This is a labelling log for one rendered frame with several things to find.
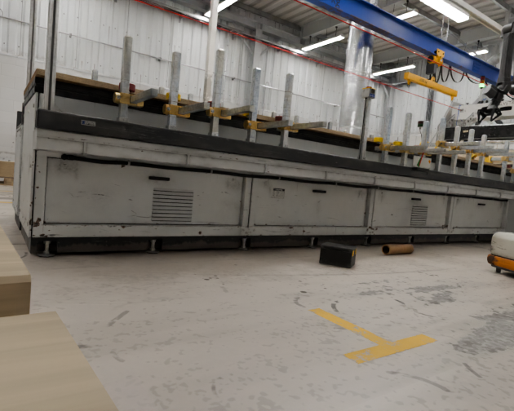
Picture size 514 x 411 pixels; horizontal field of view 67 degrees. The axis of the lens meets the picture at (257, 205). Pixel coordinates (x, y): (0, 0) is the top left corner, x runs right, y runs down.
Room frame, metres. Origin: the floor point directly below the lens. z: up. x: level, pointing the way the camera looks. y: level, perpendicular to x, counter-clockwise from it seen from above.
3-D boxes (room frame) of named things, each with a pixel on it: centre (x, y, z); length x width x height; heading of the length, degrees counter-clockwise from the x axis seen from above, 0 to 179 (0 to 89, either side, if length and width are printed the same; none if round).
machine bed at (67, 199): (3.61, -0.80, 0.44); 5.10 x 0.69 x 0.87; 125
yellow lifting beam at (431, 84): (7.83, -3.22, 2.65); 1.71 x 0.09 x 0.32; 125
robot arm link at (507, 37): (2.58, -1.52, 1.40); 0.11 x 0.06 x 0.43; 12
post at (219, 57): (2.20, 0.28, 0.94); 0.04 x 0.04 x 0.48; 35
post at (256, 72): (2.34, 0.07, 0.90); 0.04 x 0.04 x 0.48; 35
